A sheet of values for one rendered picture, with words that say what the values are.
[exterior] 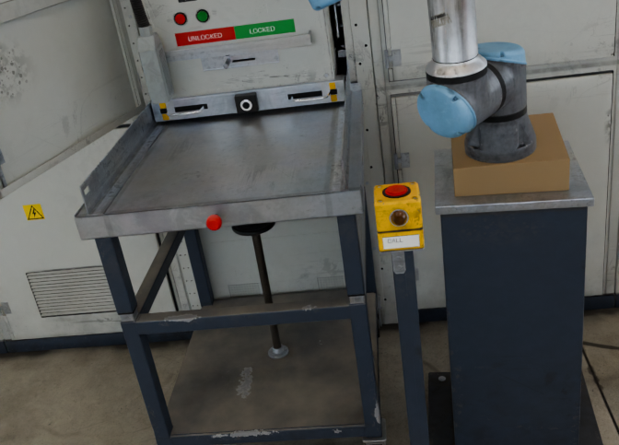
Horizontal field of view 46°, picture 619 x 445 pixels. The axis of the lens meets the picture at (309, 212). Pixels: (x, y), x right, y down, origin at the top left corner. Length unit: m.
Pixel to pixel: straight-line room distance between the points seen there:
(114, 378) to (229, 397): 0.61
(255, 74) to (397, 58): 0.40
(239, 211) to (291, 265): 0.87
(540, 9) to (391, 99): 0.46
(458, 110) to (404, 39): 0.71
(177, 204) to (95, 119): 0.59
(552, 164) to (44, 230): 1.61
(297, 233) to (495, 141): 0.94
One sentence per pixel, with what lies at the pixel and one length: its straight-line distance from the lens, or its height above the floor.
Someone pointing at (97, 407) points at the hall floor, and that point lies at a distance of 2.44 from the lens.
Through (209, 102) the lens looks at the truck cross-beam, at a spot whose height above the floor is 0.87.
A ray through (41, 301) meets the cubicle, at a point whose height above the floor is 0.21.
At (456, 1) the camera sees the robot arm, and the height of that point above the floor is 1.18.
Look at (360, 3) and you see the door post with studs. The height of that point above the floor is 1.07.
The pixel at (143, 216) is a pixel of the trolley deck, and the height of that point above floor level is 0.81.
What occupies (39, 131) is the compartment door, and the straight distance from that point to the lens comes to 1.93.
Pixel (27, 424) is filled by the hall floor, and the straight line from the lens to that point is 2.49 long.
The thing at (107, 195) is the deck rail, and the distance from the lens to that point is 1.69.
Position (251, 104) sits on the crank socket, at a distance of 2.00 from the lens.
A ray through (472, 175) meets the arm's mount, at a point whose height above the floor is 0.80.
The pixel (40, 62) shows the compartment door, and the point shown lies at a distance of 1.95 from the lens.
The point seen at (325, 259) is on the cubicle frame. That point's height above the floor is 0.27.
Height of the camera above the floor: 1.45
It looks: 26 degrees down
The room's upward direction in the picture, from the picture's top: 9 degrees counter-clockwise
